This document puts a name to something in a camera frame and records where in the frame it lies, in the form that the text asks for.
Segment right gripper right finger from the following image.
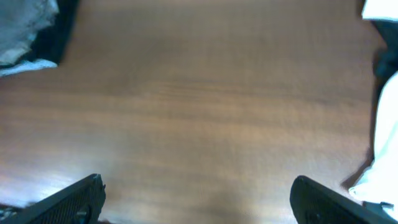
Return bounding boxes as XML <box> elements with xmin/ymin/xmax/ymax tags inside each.
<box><xmin>290</xmin><ymin>175</ymin><xmax>397</xmax><ymax>224</ymax></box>

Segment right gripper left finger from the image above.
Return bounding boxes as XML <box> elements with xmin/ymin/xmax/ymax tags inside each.
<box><xmin>1</xmin><ymin>174</ymin><xmax>106</xmax><ymax>224</ymax></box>

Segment grey-green shorts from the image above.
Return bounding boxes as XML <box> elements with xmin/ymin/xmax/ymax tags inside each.
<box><xmin>1</xmin><ymin>0</ymin><xmax>59</xmax><ymax>66</ymax></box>

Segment white shirt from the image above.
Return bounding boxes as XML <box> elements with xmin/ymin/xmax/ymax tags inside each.
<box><xmin>348</xmin><ymin>0</ymin><xmax>397</xmax><ymax>221</ymax></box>

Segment dark garment under white shirt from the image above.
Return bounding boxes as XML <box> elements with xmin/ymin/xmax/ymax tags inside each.
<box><xmin>355</xmin><ymin>1</ymin><xmax>397</xmax><ymax>189</ymax></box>

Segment folded black garment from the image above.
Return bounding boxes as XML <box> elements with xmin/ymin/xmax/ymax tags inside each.
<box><xmin>1</xmin><ymin>0</ymin><xmax>80</xmax><ymax>76</ymax></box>

